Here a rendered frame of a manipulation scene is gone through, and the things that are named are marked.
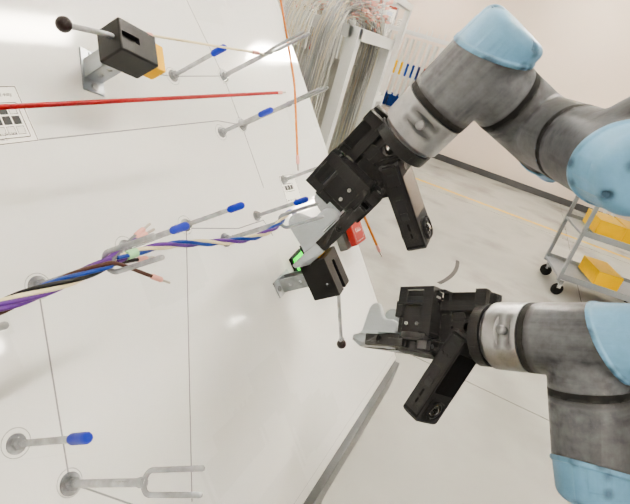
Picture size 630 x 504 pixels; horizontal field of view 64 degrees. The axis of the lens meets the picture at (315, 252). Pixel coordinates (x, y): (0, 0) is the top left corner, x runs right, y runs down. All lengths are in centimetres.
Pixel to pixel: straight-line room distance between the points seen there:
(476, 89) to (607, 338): 26
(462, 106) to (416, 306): 25
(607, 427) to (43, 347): 50
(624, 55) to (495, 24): 830
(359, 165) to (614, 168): 28
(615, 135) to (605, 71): 834
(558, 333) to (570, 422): 8
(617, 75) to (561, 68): 75
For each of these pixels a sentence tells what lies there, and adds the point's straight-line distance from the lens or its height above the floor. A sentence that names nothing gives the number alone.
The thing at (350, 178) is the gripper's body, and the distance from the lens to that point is 59.
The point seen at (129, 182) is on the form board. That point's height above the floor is 122.
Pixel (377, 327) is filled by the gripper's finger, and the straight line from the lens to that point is 69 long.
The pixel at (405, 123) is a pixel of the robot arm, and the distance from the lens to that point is 56.
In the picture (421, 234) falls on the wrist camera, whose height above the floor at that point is 123.
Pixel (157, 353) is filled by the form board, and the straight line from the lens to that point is 54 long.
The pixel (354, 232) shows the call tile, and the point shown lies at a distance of 90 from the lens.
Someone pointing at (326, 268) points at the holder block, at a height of 114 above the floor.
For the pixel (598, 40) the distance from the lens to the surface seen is 881.
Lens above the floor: 141
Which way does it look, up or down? 23 degrees down
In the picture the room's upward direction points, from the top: 17 degrees clockwise
